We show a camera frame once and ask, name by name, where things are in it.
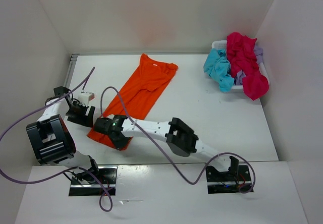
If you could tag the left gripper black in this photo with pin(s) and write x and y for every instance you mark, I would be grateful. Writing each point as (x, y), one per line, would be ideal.
(85, 120)

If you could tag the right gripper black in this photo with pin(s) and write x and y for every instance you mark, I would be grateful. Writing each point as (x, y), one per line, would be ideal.
(121, 144)

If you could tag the orange t shirt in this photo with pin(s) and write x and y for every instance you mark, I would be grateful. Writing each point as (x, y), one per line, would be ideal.
(139, 93)

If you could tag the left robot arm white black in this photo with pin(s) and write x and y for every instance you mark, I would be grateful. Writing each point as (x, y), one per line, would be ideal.
(79, 159)

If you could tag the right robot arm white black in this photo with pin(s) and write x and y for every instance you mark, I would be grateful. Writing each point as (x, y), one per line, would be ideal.
(178, 136)

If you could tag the cyan t shirt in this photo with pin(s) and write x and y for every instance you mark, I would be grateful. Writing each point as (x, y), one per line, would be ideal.
(217, 66)

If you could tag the white plastic basket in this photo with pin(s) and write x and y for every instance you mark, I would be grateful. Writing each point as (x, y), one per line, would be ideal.
(221, 44)

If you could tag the magenta t shirt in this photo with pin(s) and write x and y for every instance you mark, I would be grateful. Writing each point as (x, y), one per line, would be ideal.
(241, 55)

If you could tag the lavender t shirt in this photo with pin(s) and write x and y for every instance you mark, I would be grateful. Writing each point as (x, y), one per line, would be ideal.
(259, 59)

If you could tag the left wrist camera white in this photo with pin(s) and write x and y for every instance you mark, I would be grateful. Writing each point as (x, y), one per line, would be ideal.
(85, 97)

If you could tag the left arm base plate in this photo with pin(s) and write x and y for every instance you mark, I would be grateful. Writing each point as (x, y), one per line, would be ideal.
(107, 175)

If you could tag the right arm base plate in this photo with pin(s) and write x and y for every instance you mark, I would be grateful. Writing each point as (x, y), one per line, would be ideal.
(227, 183)

